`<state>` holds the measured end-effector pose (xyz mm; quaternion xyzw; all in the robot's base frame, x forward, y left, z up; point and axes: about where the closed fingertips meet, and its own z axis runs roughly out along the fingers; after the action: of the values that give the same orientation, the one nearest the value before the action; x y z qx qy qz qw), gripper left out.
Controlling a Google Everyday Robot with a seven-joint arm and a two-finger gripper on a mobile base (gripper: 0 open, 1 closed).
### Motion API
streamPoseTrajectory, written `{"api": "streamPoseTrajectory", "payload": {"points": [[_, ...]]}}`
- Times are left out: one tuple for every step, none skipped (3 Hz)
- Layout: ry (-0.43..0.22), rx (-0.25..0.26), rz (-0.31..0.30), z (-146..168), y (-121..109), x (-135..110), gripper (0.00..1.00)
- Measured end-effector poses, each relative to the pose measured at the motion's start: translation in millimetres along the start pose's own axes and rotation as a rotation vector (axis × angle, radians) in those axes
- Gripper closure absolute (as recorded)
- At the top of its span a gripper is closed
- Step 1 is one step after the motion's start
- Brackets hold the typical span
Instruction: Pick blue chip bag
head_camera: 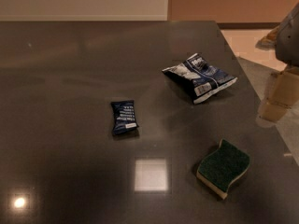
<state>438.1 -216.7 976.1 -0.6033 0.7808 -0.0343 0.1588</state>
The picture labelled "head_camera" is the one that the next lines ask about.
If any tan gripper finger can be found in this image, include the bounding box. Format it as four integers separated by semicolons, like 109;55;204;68
268;67;299;106
258;98;291;122

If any blue white chip bag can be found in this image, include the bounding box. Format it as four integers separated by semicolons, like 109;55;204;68
163;53;237;105

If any green yellow scrub sponge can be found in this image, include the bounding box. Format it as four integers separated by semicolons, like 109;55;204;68
196;139;250;200

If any small dark blue snack packet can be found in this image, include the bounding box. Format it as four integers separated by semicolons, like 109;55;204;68
111;100;138;135

